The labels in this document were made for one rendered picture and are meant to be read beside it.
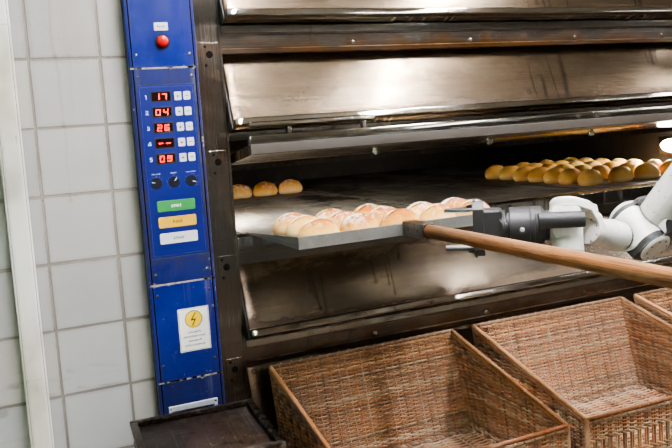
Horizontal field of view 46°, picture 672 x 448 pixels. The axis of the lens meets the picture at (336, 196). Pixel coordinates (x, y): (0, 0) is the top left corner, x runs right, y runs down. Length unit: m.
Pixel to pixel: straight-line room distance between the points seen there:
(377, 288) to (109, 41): 0.93
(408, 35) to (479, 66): 0.25
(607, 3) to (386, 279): 1.08
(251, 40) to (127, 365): 0.84
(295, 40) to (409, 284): 0.72
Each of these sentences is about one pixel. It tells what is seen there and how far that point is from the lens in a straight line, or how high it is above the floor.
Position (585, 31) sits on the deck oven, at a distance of 2.52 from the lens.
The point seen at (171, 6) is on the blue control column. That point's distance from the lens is 1.90.
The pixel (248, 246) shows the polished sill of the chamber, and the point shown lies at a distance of 1.97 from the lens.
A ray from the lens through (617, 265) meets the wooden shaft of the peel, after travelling 1.29.
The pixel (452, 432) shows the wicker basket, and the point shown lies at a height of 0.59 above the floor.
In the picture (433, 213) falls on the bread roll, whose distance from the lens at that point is 1.87.
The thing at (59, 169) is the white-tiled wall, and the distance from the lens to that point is 1.87.
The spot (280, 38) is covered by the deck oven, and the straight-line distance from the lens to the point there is 2.01.
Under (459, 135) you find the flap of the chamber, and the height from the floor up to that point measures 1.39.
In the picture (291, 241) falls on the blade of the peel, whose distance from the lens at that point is 1.74.
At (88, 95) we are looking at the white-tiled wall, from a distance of 1.88.
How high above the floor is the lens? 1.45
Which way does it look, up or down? 6 degrees down
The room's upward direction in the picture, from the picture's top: 4 degrees counter-clockwise
